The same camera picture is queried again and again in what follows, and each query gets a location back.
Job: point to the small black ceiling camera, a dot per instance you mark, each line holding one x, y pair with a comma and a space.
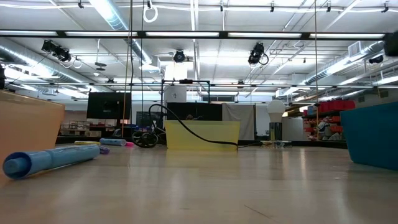
376, 59

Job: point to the round black overhead camera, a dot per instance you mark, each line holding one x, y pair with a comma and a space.
179, 56

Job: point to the small dark monitor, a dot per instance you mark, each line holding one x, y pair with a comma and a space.
146, 118

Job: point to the overhead LED light bar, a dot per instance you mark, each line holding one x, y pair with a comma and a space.
224, 35

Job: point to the grey hanging cloth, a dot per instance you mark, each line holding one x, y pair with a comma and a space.
239, 121

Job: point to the thin purple pen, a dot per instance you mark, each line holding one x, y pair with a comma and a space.
104, 150

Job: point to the chrome desk lamp with bulb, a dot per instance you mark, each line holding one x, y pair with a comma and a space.
276, 110

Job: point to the black aluminium table frame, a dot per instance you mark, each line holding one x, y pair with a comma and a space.
311, 143

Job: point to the thin yellow pen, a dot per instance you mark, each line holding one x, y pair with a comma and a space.
87, 143

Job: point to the blue Sharpie highlighter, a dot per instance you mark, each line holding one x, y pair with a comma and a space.
62, 157
112, 142

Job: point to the yellow plastic tray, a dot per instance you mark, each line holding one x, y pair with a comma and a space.
217, 130

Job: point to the black partition screen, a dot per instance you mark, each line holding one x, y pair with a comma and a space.
211, 112

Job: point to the large black monitor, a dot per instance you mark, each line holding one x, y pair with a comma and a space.
109, 105

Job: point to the shelf with red bins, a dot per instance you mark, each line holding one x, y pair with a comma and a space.
337, 105

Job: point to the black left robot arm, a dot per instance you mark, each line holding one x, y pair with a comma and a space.
2, 79

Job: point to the silver ventilation duct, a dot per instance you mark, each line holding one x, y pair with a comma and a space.
109, 12

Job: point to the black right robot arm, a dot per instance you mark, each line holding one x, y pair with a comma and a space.
392, 45

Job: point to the orange plastic tray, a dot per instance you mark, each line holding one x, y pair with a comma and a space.
28, 124

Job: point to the pink highlighter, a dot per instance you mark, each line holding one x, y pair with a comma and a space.
130, 144

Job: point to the teal plastic tray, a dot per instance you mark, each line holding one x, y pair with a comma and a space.
373, 137

